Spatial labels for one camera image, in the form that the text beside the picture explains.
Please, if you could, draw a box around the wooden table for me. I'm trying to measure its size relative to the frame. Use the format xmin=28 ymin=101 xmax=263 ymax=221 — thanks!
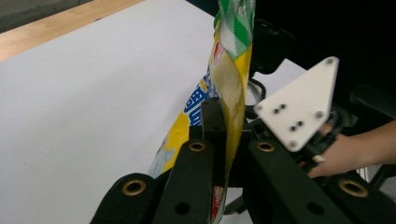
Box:
xmin=0 ymin=0 xmax=146 ymax=63

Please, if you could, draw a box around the yellow green spouted pouch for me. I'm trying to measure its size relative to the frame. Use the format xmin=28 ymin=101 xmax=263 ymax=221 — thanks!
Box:
xmin=148 ymin=0 xmax=257 ymax=224

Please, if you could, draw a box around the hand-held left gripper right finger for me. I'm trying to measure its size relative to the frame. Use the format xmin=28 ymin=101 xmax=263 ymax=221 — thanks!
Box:
xmin=228 ymin=120 xmax=353 ymax=224

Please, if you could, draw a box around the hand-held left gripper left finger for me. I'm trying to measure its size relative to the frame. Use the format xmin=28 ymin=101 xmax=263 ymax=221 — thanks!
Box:
xmin=151 ymin=97 xmax=228 ymax=224

